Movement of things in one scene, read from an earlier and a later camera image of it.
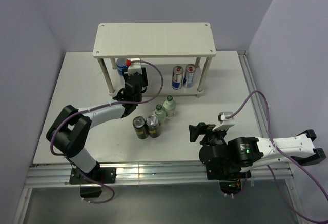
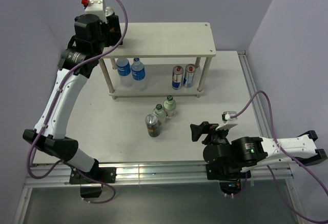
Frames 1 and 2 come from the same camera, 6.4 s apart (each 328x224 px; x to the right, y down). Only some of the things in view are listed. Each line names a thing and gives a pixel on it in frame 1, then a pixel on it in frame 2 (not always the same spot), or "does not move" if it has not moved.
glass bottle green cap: x=169 y=105 does not move
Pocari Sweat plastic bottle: x=121 y=63 does not move
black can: x=154 y=126 does not move
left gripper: x=144 y=81 -> x=113 y=36
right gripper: x=202 y=128 does not move
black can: x=141 y=127 -> x=108 y=11
